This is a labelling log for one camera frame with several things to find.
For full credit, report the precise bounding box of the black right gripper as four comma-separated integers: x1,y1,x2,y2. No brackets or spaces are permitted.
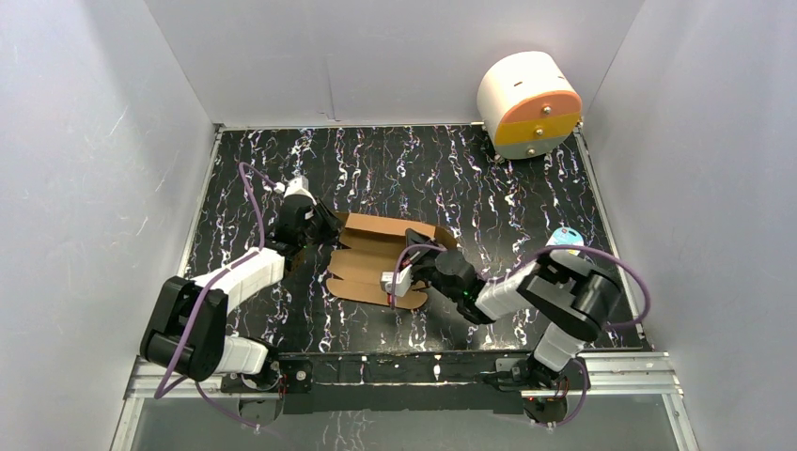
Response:
398,228,461,303

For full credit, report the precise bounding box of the brown cardboard box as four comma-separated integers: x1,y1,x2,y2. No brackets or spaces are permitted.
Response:
326,212,458,306

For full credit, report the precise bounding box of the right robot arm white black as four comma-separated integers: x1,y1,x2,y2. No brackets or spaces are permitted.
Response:
380,227,622,390

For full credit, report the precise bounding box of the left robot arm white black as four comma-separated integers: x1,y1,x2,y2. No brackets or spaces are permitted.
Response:
139,194,343,391

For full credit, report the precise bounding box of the small blue white packet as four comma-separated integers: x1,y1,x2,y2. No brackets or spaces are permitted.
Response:
546,227,585,246

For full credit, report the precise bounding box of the white cylinder orange yellow face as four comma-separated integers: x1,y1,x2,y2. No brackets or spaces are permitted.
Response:
477,51,583,160

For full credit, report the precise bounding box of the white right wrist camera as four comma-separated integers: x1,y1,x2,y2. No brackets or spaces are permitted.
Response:
380,267,412,298

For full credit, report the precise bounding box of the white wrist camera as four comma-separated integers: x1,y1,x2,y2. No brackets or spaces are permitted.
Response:
273,176,317,204
380,267,412,298

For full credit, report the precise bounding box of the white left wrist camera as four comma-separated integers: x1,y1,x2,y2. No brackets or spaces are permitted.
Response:
273,176,317,204

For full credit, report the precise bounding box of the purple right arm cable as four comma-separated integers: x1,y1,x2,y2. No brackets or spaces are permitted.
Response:
388,243,652,429

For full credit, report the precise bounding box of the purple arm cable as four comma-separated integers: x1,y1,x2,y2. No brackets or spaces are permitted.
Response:
153,163,285,430
388,243,652,429

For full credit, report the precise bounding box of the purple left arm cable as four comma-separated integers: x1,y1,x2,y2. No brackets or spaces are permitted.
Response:
153,163,285,430

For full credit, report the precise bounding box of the aluminium front rail frame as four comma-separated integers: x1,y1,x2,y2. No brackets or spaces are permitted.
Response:
112,352,698,450

